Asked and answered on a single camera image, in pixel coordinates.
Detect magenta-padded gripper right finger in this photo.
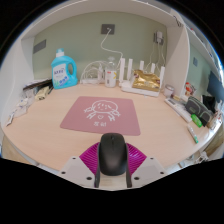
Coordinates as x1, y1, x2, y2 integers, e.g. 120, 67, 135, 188
125, 142, 167, 189

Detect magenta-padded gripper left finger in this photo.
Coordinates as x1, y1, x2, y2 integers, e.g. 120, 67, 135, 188
58, 141, 102, 189

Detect black computer mouse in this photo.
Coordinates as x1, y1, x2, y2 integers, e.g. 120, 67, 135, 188
98, 132, 129, 177

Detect pink mouse pad with drawing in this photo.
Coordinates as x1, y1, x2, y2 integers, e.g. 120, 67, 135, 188
59, 95, 142, 137

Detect white green marker pen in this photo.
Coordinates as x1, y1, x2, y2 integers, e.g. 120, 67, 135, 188
186, 123, 200, 145

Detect white remote control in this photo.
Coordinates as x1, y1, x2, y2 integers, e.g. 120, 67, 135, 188
164, 97, 193, 123

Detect green small object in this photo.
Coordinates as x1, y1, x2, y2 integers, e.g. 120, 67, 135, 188
190, 114, 203, 128

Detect grey zip pouch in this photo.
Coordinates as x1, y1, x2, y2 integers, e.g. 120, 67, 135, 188
185, 96, 214, 127

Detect small white jar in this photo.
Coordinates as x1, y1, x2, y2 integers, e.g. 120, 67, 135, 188
163, 84, 176, 98

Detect yellow packet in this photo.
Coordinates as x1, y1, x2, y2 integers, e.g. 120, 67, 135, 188
34, 87, 50, 101

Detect clear plastic bags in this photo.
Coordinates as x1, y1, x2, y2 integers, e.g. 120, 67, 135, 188
4, 94, 36, 128

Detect white router with antennas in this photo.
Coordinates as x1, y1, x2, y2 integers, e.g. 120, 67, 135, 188
118, 57, 166, 98

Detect gold snack bag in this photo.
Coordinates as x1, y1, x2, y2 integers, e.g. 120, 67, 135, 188
131, 69, 161, 93

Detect black bag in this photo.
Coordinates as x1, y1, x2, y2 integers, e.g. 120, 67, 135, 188
202, 94, 218, 113

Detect red toy figure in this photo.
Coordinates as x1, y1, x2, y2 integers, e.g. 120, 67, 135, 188
184, 82, 197, 98

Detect stack of papers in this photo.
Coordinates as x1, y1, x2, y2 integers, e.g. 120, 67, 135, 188
22, 78, 54, 92

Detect blue detergent bottle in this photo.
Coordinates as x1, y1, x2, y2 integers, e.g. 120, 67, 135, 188
50, 48, 79, 90

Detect clear plastic bottle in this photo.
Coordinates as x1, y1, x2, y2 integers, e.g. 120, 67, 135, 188
104, 56, 118, 88

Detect black monitor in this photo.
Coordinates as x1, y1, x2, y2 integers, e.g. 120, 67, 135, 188
206, 70, 224, 103

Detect white shelf unit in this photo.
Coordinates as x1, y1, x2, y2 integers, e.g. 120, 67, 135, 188
19, 0, 223, 98

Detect grey wall plate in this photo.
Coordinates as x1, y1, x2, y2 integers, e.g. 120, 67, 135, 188
32, 39, 47, 55

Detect white cable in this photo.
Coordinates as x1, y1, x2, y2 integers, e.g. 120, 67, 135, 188
99, 28, 124, 68

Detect white wall charger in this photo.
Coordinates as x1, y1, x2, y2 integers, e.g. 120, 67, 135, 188
153, 30, 165, 46

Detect grey wall outlet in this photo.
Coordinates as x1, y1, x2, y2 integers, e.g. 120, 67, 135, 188
100, 23, 116, 35

